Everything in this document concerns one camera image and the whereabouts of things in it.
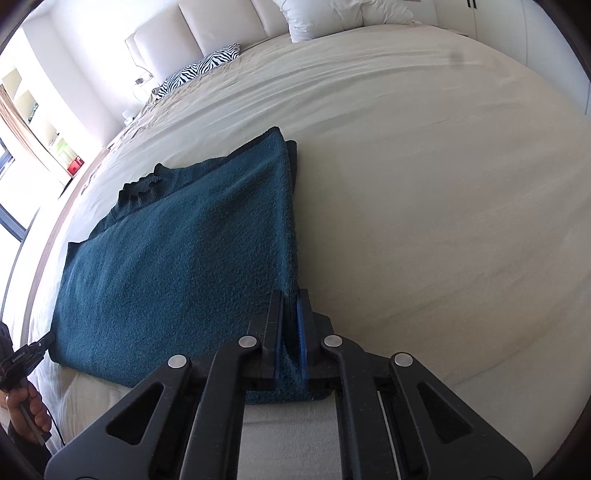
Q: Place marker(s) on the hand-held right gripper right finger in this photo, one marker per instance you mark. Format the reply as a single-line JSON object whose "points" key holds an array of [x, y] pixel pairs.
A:
{"points": [[302, 332]]}

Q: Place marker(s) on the white folded duvet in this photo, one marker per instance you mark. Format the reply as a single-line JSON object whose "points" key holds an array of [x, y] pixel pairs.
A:
{"points": [[341, 16]]}

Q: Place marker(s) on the white wardrobe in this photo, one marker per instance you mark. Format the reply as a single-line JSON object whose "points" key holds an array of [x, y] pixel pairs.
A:
{"points": [[508, 27]]}

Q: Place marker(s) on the white open wall shelf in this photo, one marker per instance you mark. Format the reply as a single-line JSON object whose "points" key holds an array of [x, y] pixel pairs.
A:
{"points": [[27, 99]]}

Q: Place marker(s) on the black framed window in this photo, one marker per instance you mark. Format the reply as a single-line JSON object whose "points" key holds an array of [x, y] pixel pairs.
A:
{"points": [[11, 194]]}

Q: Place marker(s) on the beige padded headboard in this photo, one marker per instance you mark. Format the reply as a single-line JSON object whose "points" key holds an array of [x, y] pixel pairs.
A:
{"points": [[161, 46]]}

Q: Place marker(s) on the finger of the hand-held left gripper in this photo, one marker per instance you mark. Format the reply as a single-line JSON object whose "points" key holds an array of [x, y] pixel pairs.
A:
{"points": [[44, 342]]}

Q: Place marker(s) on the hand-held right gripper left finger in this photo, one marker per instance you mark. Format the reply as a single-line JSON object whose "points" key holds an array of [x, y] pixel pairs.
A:
{"points": [[277, 332]]}

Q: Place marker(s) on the bed with beige sheet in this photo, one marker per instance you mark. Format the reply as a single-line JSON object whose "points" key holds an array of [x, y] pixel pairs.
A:
{"points": [[415, 184]]}

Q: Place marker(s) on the beige curtain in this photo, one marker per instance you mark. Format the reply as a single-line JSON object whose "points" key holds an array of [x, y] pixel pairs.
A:
{"points": [[18, 121]]}

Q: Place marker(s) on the dark teal knit sweater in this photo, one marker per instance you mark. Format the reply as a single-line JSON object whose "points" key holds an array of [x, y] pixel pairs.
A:
{"points": [[184, 254]]}

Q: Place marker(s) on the person's left hand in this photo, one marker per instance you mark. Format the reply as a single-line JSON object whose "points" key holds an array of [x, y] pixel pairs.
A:
{"points": [[27, 410]]}

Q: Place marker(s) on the wall socket plate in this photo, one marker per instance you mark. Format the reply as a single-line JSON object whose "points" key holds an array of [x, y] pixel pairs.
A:
{"points": [[141, 81]]}

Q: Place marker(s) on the red box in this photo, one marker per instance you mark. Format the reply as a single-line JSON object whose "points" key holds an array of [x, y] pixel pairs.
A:
{"points": [[75, 166]]}

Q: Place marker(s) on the zebra print pillow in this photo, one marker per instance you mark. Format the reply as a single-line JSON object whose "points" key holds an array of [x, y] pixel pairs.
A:
{"points": [[198, 69]]}

